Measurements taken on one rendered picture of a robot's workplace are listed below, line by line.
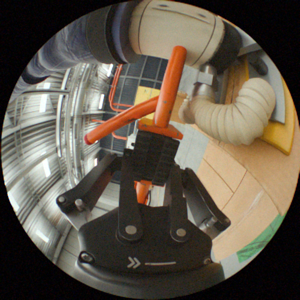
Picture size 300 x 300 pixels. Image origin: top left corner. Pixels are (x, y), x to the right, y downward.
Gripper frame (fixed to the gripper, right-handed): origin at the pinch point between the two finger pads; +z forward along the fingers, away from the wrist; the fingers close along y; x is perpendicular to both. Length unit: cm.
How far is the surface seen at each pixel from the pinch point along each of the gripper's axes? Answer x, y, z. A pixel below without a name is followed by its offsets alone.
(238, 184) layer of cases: -17, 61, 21
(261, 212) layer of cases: -17, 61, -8
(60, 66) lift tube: 16.3, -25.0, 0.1
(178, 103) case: 29, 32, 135
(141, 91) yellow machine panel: 135, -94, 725
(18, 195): -327, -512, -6
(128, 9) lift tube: 21.5, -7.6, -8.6
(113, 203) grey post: -245, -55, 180
